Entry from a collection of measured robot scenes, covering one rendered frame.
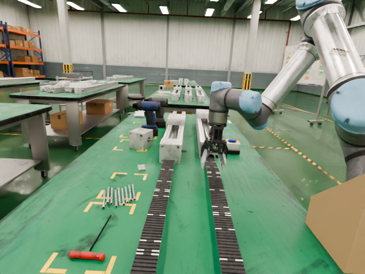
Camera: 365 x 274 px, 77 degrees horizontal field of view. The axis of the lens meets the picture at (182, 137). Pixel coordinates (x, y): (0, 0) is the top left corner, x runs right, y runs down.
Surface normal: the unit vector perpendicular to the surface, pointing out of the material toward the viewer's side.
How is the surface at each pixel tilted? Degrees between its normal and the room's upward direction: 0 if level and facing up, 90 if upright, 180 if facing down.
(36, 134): 90
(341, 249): 90
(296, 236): 0
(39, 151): 90
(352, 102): 63
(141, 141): 90
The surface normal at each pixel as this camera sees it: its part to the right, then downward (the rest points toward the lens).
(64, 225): 0.05, -0.96
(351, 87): -0.58, -0.27
